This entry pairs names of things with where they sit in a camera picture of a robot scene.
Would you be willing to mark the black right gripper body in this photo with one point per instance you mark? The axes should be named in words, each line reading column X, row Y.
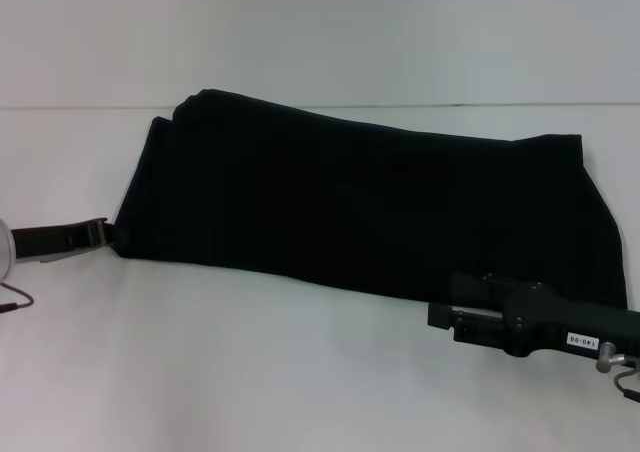
column 560, row 319

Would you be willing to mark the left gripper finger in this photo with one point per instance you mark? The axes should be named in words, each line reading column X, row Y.
column 114, row 234

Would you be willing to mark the black shirt with FREE print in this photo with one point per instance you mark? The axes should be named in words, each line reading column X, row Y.
column 350, row 197

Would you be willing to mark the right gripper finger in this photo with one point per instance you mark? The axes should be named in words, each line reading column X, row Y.
column 450, row 317
column 480, row 287

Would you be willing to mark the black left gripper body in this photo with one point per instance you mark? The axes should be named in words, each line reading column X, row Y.
column 55, row 239

